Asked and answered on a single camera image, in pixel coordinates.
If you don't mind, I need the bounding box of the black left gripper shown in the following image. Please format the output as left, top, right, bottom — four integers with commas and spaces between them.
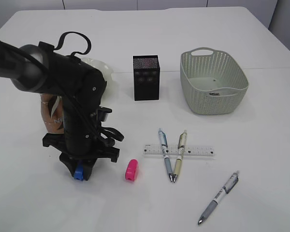
42, 97, 119, 181

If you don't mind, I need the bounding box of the blue pencil sharpener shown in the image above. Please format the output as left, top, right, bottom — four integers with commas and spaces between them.
73, 163, 84, 181

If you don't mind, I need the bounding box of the pink pencil sharpener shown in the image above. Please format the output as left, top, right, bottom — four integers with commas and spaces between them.
125, 159, 139, 182

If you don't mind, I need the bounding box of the brown coffee bottle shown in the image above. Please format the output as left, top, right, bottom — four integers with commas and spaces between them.
40, 93, 64, 134

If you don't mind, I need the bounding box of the blue grey pen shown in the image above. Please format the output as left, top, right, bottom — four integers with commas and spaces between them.
158, 128, 174, 183

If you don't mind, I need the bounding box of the transparent plastic ruler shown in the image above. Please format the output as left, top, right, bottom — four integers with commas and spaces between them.
142, 144, 215, 159

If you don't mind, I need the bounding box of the blue grey paper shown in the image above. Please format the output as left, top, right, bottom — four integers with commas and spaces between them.
209, 92, 222, 96

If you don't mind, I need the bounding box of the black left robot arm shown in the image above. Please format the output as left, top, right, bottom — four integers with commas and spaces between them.
0, 33, 124, 181

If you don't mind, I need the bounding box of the pale green glass plate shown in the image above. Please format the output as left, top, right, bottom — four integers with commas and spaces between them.
81, 58, 116, 101

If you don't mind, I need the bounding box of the beige pen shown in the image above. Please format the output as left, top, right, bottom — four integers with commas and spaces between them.
173, 130, 187, 183

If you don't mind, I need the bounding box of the black mesh pen holder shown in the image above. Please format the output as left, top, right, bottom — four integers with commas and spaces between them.
133, 55, 160, 101

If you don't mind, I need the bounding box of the white grey pen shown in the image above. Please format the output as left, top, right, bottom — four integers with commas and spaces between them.
197, 171, 239, 226

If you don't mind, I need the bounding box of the pale green plastic basket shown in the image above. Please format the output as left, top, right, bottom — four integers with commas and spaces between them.
180, 47, 249, 115

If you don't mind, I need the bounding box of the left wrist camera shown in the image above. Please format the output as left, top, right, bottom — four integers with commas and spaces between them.
97, 107, 112, 122

